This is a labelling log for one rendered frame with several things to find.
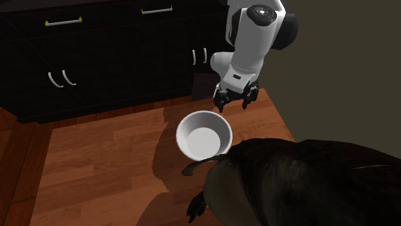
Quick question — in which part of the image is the black cabinet with metal handles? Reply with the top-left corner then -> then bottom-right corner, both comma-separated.
0,0 -> 236,125

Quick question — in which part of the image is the dark animal figure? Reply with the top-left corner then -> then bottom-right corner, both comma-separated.
181,137 -> 401,226

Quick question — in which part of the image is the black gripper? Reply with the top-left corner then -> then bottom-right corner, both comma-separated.
213,80 -> 260,114

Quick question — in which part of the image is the white bowl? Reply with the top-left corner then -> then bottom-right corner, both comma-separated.
175,110 -> 233,162

